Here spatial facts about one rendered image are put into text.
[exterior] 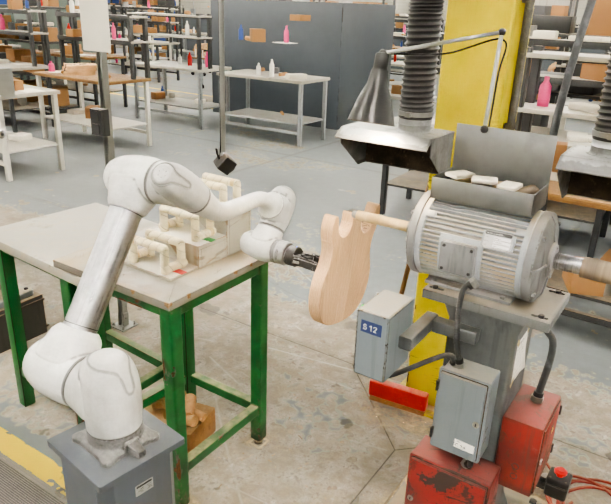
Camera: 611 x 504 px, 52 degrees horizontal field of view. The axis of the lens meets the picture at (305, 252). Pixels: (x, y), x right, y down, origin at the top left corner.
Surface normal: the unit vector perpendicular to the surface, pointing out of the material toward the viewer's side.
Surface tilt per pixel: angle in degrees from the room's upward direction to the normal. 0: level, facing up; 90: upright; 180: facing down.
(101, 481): 0
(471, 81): 90
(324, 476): 0
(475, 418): 90
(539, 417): 0
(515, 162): 90
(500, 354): 90
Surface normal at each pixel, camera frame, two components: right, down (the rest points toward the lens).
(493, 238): -0.48, -0.18
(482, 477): 0.04, -0.93
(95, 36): -0.55, 0.29
